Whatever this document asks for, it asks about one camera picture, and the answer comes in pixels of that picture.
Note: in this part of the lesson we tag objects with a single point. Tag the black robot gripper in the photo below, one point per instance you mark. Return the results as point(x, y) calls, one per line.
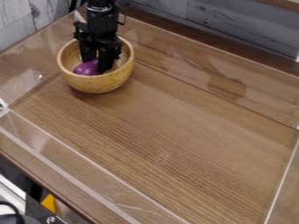
point(97, 34)

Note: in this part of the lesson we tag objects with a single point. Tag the purple toy eggplant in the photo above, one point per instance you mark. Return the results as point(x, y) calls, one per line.
point(87, 68)

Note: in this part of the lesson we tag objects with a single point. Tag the brown wooden bowl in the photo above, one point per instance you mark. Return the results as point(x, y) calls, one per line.
point(102, 83)

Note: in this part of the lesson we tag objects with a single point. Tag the black device with yellow sticker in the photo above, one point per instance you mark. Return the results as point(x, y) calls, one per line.
point(37, 214)

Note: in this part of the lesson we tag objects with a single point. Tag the clear acrylic tray wall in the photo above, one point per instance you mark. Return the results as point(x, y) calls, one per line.
point(191, 145)

